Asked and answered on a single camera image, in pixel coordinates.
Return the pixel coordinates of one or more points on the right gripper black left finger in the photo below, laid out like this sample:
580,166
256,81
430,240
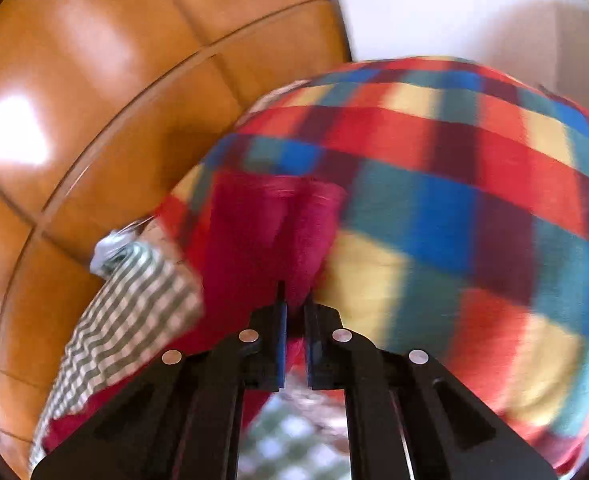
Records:
182,420

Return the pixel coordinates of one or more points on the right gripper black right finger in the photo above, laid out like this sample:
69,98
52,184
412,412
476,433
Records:
407,416

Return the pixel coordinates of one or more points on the colourful plaid pillow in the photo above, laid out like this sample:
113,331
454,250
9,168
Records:
464,231

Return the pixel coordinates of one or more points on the wooden panel headboard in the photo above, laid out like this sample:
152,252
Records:
104,106

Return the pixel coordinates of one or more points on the dark red cloth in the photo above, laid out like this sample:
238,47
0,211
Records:
261,230

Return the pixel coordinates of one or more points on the green white checkered bedsheet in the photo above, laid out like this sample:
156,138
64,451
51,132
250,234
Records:
148,297

